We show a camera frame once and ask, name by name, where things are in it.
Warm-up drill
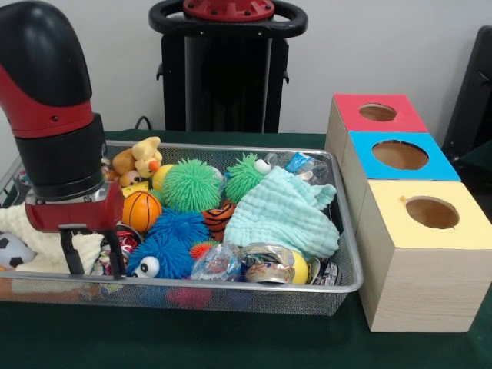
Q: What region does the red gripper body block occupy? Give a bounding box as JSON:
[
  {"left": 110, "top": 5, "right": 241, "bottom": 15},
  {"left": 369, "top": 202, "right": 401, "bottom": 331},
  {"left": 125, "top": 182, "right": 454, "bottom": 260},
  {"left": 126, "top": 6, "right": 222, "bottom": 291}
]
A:
[{"left": 25, "top": 182, "right": 125, "bottom": 234}]

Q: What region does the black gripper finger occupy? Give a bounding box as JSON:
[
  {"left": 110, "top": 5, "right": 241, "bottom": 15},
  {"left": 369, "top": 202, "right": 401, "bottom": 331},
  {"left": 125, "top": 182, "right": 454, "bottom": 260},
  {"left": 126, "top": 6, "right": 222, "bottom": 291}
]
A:
[
  {"left": 60, "top": 229, "right": 85, "bottom": 276},
  {"left": 102, "top": 229, "right": 126, "bottom": 279}
]

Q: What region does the clear mesh bin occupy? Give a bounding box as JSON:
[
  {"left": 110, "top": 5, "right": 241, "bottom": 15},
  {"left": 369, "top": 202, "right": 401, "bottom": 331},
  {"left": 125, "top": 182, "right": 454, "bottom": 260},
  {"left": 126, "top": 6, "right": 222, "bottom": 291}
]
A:
[{"left": 0, "top": 138, "right": 364, "bottom": 316}]

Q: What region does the wooden box with three holes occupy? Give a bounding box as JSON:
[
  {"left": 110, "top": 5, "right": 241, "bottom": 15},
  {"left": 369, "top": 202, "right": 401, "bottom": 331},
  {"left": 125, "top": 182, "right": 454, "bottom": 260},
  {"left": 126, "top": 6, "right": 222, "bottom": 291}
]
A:
[{"left": 325, "top": 94, "right": 492, "bottom": 333}]

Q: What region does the cream muslin cloth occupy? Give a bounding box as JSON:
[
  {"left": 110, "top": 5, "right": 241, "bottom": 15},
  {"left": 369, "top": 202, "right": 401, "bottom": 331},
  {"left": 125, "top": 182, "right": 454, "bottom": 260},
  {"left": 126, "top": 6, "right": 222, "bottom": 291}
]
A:
[{"left": 0, "top": 204, "right": 105, "bottom": 275}]

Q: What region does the small orange basketball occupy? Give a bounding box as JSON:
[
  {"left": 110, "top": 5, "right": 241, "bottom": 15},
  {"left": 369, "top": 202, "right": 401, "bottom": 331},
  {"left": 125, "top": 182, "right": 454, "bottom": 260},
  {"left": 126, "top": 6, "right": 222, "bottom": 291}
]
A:
[{"left": 121, "top": 191, "right": 163, "bottom": 233}]

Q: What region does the blue furry monster toy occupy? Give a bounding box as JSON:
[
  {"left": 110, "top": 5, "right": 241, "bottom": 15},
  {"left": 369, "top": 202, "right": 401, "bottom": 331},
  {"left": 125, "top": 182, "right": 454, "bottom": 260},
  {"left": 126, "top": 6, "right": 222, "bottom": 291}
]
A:
[{"left": 127, "top": 234, "right": 197, "bottom": 279}]

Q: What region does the small black white soccer ball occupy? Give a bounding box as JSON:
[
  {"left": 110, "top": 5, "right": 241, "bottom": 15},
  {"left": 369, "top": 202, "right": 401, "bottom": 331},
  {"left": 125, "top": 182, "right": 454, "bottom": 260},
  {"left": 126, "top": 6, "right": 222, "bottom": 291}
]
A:
[{"left": 0, "top": 233, "right": 36, "bottom": 270}]

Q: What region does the blue spiky rubber ball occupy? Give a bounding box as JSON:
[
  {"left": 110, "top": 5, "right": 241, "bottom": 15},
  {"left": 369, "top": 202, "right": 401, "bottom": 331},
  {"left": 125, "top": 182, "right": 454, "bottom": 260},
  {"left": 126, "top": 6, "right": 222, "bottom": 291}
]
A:
[{"left": 146, "top": 208, "right": 210, "bottom": 245}]

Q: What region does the yellow plush animal toy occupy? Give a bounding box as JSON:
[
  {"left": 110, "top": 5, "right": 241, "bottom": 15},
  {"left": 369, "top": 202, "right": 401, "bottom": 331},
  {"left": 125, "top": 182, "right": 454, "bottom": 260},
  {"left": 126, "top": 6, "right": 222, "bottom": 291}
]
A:
[{"left": 108, "top": 137, "right": 163, "bottom": 188}]

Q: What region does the green spiky rubber ball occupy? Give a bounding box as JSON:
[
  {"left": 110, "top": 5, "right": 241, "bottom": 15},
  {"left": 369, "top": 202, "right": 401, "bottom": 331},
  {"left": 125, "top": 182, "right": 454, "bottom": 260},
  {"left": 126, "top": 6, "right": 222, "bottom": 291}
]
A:
[{"left": 161, "top": 158, "right": 224, "bottom": 213}]

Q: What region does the orange tiger striped ball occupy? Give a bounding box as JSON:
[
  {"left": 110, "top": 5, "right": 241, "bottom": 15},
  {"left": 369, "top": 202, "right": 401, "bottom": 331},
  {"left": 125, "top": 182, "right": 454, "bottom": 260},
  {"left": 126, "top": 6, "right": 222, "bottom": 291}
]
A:
[{"left": 201, "top": 200, "right": 238, "bottom": 243}]

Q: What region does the dark green table cloth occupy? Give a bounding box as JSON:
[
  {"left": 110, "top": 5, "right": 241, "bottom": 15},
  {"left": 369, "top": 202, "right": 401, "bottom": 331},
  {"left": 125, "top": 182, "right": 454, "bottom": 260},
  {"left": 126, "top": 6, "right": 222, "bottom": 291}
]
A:
[{"left": 0, "top": 129, "right": 492, "bottom": 369}]

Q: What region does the green furry monster toy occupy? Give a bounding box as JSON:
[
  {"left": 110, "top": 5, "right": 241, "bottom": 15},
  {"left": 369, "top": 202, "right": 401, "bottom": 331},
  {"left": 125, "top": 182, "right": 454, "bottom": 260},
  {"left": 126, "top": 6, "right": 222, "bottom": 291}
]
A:
[{"left": 224, "top": 153, "right": 271, "bottom": 204}]

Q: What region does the mint green muslin cloth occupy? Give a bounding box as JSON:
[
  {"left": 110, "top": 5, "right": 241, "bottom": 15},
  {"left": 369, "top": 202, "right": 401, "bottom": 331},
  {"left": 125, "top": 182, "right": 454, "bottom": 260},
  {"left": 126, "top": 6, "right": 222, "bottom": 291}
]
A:
[{"left": 223, "top": 166, "right": 341, "bottom": 260}]

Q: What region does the black upright panel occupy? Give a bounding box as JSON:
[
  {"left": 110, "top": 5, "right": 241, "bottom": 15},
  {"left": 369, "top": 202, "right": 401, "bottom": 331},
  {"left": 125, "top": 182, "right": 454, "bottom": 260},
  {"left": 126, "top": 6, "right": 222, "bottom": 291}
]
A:
[{"left": 442, "top": 25, "right": 492, "bottom": 178}]

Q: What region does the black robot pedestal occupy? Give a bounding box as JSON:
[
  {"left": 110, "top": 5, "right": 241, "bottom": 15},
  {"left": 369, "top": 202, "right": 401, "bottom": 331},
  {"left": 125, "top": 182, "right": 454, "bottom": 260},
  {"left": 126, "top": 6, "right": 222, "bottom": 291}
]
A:
[{"left": 148, "top": 0, "right": 308, "bottom": 133}]

